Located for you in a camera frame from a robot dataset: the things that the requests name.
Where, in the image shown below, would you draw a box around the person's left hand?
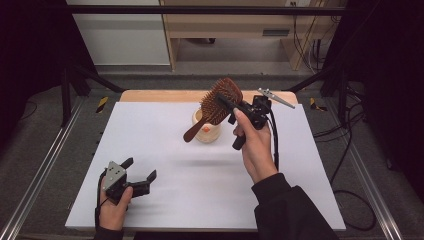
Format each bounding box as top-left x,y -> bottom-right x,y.
98,176 -> 134,232

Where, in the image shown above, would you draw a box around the black metal frame stand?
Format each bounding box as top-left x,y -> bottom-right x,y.
286,63 -> 351,128
59,63 -> 125,128

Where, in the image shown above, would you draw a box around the yellow black tape strip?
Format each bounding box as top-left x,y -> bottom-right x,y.
309,97 -> 328,113
95,96 -> 109,114

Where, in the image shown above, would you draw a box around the hanging cable bundle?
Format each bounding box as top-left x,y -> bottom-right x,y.
291,1 -> 326,73

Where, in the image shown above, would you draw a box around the black floor cables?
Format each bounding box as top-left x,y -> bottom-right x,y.
313,83 -> 367,184

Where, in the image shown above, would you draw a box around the aluminium floor rail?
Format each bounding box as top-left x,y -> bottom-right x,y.
324,98 -> 405,240
0,96 -> 86,240

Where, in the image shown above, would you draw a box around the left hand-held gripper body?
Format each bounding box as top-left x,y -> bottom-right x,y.
101,161 -> 151,205

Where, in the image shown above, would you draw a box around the thin black floor cable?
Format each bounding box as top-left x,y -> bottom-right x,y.
19,99 -> 38,121

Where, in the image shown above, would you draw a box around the light wooden desk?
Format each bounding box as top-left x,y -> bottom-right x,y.
159,0 -> 348,72

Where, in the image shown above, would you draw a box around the cream ceramic cup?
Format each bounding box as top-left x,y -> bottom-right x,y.
192,108 -> 222,144

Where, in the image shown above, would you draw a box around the white table board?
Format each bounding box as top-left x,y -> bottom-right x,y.
64,101 -> 347,233

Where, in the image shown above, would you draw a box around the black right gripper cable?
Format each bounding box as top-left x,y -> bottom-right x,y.
264,104 -> 378,232

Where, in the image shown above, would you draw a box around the black horizontal frame bar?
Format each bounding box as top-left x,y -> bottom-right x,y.
66,4 -> 348,16

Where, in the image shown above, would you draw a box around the person's dark clothing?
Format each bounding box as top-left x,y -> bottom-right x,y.
133,231 -> 258,240

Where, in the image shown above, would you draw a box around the light wooden table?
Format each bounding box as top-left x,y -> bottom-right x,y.
119,89 -> 299,105

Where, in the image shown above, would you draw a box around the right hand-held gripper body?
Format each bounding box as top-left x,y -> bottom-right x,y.
227,87 -> 296,151

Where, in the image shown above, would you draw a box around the white cabinet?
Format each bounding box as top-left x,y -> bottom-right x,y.
66,0 -> 171,66

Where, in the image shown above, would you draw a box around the brown wooden hairbrush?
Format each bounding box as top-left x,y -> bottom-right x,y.
182,77 -> 244,144

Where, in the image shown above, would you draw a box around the black curtain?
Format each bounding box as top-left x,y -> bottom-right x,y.
0,0 -> 98,148
323,0 -> 424,194

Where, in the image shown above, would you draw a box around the person's right hand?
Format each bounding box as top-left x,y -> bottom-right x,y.
232,107 -> 279,185

